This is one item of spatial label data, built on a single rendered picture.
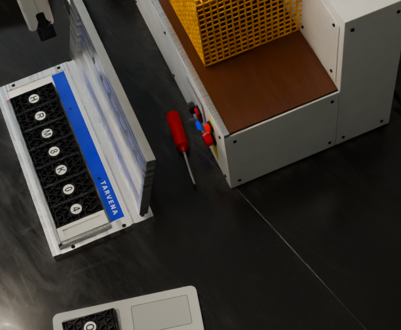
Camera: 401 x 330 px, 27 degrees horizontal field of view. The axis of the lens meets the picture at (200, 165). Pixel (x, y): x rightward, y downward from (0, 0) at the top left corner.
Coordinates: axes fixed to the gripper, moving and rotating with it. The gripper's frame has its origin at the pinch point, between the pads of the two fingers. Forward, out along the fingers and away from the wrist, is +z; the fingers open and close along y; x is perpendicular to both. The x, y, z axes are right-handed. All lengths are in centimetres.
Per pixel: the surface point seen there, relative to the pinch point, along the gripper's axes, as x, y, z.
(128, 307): -5, 49, 23
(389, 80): 55, 35, 8
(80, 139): -1.8, 11.1, 22.3
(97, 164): -0.6, 18.2, 22.3
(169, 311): 1, 53, 23
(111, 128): 4.5, 16.4, 15.1
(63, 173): -7.4, 18.0, 21.0
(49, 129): -7.0, 6.7, 21.0
